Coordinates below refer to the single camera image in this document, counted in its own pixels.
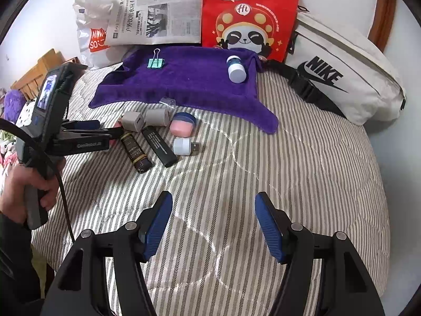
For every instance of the striped bed quilt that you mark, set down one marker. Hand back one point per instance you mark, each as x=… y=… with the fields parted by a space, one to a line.
x=263 y=164

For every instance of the white waist bag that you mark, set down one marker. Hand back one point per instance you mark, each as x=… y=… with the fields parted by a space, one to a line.
x=345 y=56

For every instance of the dark brown gold-printed tube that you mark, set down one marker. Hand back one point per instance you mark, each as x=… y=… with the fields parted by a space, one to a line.
x=136 y=154

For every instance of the green binder clip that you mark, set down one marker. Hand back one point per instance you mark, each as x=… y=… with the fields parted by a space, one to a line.
x=156 y=64

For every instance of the light wooden bed frame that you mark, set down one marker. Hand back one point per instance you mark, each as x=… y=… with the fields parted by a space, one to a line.
x=39 y=69

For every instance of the pink jar with blue lid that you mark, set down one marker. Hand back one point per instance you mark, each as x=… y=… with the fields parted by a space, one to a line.
x=181 y=127

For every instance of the wooden headboard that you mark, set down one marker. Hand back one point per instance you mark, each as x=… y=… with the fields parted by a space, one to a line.
x=383 y=13

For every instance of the black lipstick tube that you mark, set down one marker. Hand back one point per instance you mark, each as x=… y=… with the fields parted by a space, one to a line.
x=159 y=146

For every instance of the white charger cube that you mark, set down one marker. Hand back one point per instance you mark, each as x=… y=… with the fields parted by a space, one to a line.
x=131 y=121

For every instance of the purple plush toy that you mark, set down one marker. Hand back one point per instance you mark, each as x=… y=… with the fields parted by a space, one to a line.
x=13 y=105

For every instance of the newspaper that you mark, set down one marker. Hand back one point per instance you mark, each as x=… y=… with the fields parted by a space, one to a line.
x=158 y=13

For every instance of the white bottle with blue band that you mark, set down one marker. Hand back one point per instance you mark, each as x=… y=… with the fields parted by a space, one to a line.
x=236 y=72

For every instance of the person's left hand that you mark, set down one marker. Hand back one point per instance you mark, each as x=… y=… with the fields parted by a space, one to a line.
x=16 y=187

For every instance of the white usb adapter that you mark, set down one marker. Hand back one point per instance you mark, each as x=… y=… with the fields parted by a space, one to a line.
x=182 y=145

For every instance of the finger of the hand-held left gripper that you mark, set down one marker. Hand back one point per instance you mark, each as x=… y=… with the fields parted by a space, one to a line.
x=86 y=124
x=82 y=145

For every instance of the red panda paper bag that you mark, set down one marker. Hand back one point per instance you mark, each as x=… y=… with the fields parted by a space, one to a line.
x=250 y=6

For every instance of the pile of plush toys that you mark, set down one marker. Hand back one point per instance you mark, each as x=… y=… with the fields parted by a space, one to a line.
x=6 y=151

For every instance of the purple towel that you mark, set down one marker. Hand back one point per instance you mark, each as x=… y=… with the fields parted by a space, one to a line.
x=197 y=85

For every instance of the white cylindrical cap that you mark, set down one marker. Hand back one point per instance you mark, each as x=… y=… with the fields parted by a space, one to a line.
x=157 y=117

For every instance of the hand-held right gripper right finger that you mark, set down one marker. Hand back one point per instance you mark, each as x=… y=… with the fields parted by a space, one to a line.
x=269 y=228

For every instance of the small pink round object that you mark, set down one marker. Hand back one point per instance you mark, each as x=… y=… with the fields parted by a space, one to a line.
x=263 y=59

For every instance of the small clear plastic cap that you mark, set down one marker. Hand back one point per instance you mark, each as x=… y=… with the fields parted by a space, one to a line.
x=167 y=102

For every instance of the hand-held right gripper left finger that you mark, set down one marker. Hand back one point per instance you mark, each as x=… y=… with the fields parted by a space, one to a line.
x=158 y=227

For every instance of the white plastic shopping bag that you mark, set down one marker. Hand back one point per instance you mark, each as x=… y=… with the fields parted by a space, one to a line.
x=92 y=46

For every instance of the person's left forearm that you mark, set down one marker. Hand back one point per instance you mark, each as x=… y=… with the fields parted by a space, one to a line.
x=13 y=263

